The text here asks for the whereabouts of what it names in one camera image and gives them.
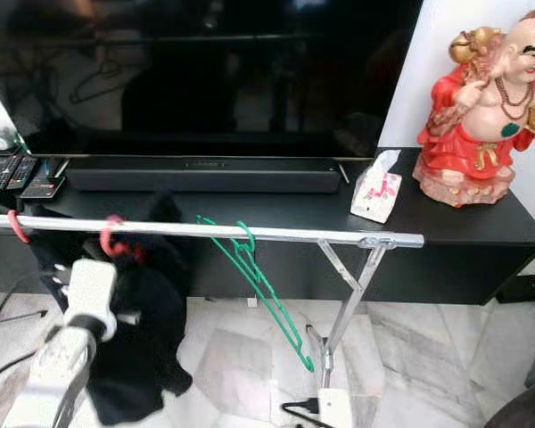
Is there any red plastic hanger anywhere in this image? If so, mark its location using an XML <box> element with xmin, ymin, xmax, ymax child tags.
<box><xmin>99</xmin><ymin>214</ymin><xmax>130</xmax><ymax>261</ymax></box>
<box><xmin>7</xmin><ymin>210</ymin><xmax>30</xmax><ymax>244</ymax></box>

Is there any green plastic hanger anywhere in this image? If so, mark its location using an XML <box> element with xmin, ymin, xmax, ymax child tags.
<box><xmin>196</xmin><ymin>215</ymin><xmax>315</xmax><ymax>374</ymax></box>

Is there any black soundbar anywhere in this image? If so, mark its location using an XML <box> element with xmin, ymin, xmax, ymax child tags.
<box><xmin>65</xmin><ymin>156</ymin><xmax>342</xmax><ymax>193</ymax></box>

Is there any black flat television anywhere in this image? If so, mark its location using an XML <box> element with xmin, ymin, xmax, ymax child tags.
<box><xmin>0</xmin><ymin>0</ymin><xmax>424</xmax><ymax>160</ymax></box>

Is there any silver clothes rack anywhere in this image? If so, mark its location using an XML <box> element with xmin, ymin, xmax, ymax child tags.
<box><xmin>0</xmin><ymin>214</ymin><xmax>426</xmax><ymax>393</ymax></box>

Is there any floral tissue box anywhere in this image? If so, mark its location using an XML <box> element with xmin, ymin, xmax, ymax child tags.
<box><xmin>350</xmin><ymin>150</ymin><xmax>403</xmax><ymax>224</ymax></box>

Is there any black TV cabinet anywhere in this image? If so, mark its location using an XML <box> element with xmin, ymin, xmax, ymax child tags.
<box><xmin>0</xmin><ymin>147</ymin><xmax>535</xmax><ymax>307</ymax></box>

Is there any red laughing Buddha statue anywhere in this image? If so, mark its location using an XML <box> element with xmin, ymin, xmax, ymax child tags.
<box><xmin>416</xmin><ymin>9</ymin><xmax>535</xmax><ymax>209</ymax></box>

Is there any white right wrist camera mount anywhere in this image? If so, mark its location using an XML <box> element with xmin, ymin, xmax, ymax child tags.
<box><xmin>317</xmin><ymin>388</ymin><xmax>354</xmax><ymax>428</ymax></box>

